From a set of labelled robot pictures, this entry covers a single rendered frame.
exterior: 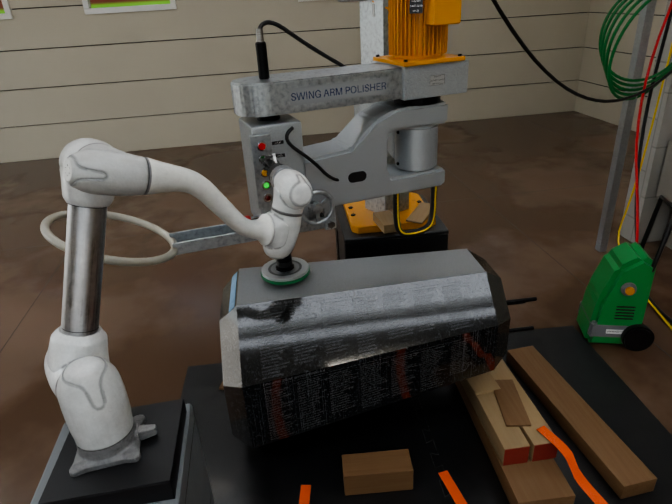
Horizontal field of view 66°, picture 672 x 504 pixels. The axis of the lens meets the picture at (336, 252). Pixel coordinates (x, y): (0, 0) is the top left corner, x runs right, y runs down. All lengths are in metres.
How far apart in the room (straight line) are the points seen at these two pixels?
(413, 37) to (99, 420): 1.72
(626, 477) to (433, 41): 1.96
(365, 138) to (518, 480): 1.56
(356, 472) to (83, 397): 1.29
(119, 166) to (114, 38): 6.92
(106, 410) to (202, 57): 6.96
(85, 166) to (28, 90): 7.33
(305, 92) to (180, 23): 6.17
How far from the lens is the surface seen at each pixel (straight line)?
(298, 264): 2.36
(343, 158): 2.15
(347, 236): 2.93
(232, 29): 8.08
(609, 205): 4.53
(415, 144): 2.31
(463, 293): 2.35
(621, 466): 2.70
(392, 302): 2.26
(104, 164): 1.38
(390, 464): 2.44
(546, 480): 2.53
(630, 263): 3.31
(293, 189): 1.58
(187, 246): 2.14
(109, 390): 1.53
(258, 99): 1.99
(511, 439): 2.50
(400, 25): 2.25
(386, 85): 2.16
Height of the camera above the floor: 1.97
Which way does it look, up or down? 26 degrees down
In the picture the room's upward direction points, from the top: 3 degrees counter-clockwise
